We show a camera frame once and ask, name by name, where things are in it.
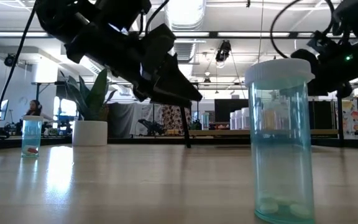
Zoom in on dotted patterned cloth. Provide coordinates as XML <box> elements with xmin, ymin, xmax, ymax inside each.
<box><xmin>161</xmin><ymin>105</ymin><xmax>185</xmax><ymax>135</ymax></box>

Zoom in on wooden shelf board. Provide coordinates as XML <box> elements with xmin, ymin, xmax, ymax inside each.
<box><xmin>188</xmin><ymin>129</ymin><xmax>339</xmax><ymax>137</ymax></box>

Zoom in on floral patterned panel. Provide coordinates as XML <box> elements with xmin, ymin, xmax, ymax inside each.
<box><xmin>334</xmin><ymin>99</ymin><xmax>358</xmax><ymax>139</ymax></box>

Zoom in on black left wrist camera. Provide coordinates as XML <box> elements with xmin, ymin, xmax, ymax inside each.
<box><xmin>140</xmin><ymin>23</ymin><xmax>177</xmax><ymax>68</ymax></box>

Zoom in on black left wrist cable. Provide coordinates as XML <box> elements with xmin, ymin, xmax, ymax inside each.
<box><xmin>144</xmin><ymin>0</ymin><xmax>170</xmax><ymax>35</ymax></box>

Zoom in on black screen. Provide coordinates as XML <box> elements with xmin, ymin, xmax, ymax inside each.
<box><xmin>214</xmin><ymin>98</ymin><xmax>250</xmax><ymax>123</ymax></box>

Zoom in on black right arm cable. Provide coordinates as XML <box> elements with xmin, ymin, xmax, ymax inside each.
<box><xmin>270</xmin><ymin>0</ymin><xmax>336</xmax><ymax>59</ymax></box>

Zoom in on black ceiling spotlight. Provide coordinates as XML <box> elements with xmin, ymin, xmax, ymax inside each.
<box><xmin>215</xmin><ymin>40</ymin><xmax>232</xmax><ymax>63</ymax></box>

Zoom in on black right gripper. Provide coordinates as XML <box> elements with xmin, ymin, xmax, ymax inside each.
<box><xmin>290</xmin><ymin>30</ymin><xmax>358</xmax><ymax>98</ymax></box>

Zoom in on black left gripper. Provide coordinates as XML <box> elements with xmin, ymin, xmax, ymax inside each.
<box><xmin>65</xmin><ymin>23</ymin><xmax>203</xmax><ymax>108</ymax></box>

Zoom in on green leafy plant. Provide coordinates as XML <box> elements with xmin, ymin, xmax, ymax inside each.
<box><xmin>60</xmin><ymin>67</ymin><xmax>118</xmax><ymax>122</ymax></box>

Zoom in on person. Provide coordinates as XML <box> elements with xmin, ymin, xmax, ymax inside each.
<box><xmin>23</xmin><ymin>99</ymin><xmax>54</xmax><ymax>124</ymax></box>

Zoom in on computer monitor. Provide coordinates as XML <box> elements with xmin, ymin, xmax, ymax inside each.
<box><xmin>0</xmin><ymin>99</ymin><xmax>9</xmax><ymax>121</ymax></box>

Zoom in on teal bottle red capsule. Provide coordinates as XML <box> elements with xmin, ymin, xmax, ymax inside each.
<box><xmin>21</xmin><ymin>115</ymin><xmax>44</xmax><ymax>159</ymax></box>

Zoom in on grey curtain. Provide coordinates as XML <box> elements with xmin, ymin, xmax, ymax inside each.
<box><xmin>107</xmin><ymin>102</ymin><xmax>163</xmax><ymax>138</ymax></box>

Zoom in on black table edge frame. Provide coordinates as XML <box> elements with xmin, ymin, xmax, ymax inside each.
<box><xmin>0</xmin><ymin>136</ymin><xmax>358</xmax><ymax>151</ymax></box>

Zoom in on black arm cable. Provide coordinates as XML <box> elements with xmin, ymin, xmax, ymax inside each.
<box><xmin>0</xmin><ymin>0</ymin><xmax>40</xmax><ymax>119</ymax></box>
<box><xmin>270</xmin><ymin>0</ymin><xmax>336</xmax><ymax>59</ymax></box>

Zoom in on black round ceiling fixture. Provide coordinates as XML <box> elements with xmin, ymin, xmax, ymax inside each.
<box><xmin>4</xmin><ymin>53</ymin><xmax>17</xmax><ymax>67</ymax></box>

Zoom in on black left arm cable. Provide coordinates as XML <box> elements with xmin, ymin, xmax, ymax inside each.
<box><xmin>0</xmin><ymin>0</ymin><xmax>40</xmax><ymax>119</ymax></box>

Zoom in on white plant pot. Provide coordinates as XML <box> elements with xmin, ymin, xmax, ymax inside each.
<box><xmin>72</xmin><ymin>120</ymin><xmax>109</xmax><ymax>147</ymax></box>

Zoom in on tall teal bottle white pills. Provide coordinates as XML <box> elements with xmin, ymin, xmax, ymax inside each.
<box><xmin>244</xmin><ymin>58</ymin><xmax>316</xmax><ymax>224</ymax></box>

